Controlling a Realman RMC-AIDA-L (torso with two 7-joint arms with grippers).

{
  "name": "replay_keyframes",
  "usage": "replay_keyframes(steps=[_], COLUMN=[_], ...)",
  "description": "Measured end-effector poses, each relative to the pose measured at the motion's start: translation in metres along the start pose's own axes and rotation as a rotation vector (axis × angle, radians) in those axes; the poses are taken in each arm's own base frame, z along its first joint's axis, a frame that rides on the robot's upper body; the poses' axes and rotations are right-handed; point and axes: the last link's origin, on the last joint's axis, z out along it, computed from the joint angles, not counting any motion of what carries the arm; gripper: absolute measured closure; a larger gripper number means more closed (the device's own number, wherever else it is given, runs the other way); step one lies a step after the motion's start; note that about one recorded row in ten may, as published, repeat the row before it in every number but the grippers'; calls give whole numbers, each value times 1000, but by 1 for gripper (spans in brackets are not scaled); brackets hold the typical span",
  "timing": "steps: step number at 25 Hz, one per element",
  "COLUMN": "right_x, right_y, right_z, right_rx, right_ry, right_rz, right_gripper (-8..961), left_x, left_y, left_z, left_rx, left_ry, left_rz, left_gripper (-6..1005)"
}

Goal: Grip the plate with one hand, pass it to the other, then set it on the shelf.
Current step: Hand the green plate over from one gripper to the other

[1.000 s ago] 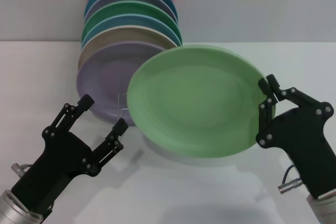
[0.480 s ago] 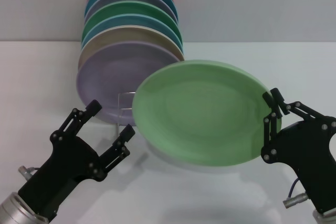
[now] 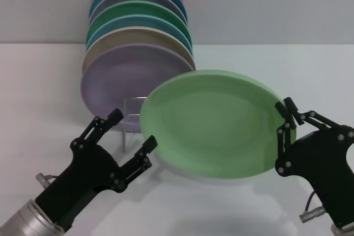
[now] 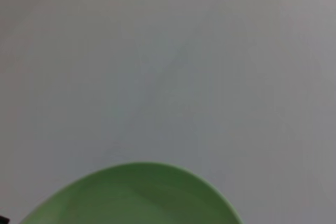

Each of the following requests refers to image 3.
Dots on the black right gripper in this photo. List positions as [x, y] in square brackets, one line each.
[326, 161]

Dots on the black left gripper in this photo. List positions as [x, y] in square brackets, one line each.
[80, 175]

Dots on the light green plate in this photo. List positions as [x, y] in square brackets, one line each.
[210, 125]

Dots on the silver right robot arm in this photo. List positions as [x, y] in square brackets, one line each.
[343, 231]

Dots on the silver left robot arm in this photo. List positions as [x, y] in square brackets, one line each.
[25, 219]

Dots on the lavender plate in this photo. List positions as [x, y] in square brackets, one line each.
[116, 81]

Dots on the beige plate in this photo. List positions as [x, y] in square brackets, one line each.
[124, 38]

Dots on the light blue plate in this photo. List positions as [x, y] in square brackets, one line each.
[132, 21]

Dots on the dark green plate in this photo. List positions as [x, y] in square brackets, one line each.
[132, 8]

